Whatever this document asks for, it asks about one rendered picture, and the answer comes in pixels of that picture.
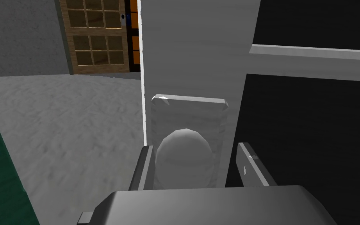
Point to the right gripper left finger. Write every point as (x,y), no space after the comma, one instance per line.
(142,170)

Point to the wooden glazed door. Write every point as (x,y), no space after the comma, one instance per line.
(95,37)

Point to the grey door leaf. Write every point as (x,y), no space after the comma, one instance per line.
(195,50)

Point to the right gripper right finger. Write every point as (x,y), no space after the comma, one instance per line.
(251,168)

